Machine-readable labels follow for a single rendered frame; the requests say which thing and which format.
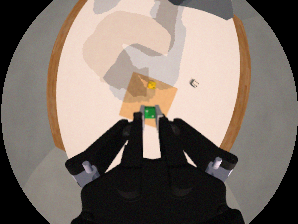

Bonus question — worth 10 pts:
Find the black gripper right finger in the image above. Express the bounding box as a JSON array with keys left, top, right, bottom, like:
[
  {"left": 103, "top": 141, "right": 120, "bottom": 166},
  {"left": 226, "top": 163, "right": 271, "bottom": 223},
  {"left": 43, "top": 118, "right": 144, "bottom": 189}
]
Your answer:
[{"left": 155, "top": 105, "right": 238, "bottom": 196}]

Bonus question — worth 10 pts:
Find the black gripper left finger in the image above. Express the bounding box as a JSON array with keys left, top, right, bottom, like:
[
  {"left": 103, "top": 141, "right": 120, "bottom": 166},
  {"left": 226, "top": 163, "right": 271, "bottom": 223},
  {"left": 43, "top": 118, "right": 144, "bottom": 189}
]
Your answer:
[{"left": 65, "top": 105, "right": 145, "bottom": 199}]

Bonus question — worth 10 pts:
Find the grey die with black pips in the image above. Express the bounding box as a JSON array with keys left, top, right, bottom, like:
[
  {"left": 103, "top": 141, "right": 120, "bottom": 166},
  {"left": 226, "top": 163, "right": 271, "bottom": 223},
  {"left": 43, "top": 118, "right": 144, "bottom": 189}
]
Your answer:
[{"left": 190, "top": 79, "right": 200, "bottom": 88}]

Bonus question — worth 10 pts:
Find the orange mat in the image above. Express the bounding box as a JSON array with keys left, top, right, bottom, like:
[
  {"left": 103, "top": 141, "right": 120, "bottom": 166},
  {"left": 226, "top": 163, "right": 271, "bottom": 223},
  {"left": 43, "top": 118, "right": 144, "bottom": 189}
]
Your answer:
[{"left": 119, "top": 72, "right": 178, "bottom": 120}]

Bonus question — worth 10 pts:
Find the yellow die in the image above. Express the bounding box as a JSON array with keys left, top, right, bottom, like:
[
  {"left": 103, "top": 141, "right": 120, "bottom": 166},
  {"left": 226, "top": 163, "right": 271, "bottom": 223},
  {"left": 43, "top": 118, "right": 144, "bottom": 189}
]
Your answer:
[{"left": 148, "top": 81, "right": 156, "bottom": 89}]

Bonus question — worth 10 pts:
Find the green die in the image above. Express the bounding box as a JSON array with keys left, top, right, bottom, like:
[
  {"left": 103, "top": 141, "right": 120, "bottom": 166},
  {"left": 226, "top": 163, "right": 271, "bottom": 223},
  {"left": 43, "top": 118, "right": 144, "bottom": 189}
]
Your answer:
[{"left": 145, "top": 106, "right": 155, "bottom": 119}]

